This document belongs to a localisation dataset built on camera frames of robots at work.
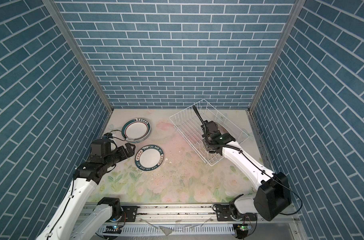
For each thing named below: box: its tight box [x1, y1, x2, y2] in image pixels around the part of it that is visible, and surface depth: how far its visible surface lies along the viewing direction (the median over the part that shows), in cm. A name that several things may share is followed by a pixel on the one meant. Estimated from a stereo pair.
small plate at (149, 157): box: [134, 144, 165, 172], surface depth 93 cm
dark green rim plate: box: [121, 118, 151, 144], surface depth 107 cm
